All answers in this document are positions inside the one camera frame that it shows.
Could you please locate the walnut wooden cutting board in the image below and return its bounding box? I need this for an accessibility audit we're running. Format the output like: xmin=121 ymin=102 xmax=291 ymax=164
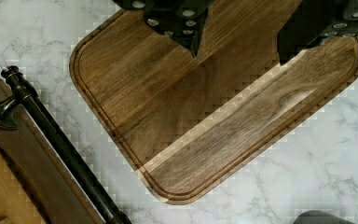
xmin=69 ymin=0 xmax=358 ymax=204

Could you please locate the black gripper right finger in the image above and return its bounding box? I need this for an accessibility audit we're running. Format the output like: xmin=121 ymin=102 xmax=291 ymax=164
xmin=277 ymin=0 xmax=358 ymax=65

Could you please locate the dark metal drawer handle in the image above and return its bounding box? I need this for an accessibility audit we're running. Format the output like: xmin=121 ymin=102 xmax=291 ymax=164
xmin=0 ymin=65 xmax=131 ymax=224

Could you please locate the black round object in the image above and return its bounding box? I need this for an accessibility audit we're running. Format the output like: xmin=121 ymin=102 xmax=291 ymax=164
xmin=293 ymin=210 xmax=354 ymax=224

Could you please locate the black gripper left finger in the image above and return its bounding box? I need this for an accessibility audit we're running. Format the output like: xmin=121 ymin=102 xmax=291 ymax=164
xmin=113 ymin=0 xmax=214 ymax=58

